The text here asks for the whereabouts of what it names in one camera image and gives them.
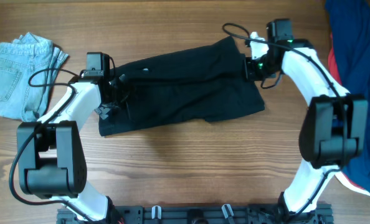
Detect black shorts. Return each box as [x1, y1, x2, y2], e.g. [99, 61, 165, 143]
[98, 37, 265, 136]

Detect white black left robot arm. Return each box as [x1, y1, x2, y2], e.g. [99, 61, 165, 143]
[9, 52, 128, 223]

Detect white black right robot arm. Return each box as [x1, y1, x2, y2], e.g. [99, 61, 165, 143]
[245, 19, 368, 223]

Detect blue garment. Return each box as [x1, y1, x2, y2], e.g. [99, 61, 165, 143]
[325, 0, 370, 193]

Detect folded light blue jeans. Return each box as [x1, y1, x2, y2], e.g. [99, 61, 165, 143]
[0, 32, 69, 122]

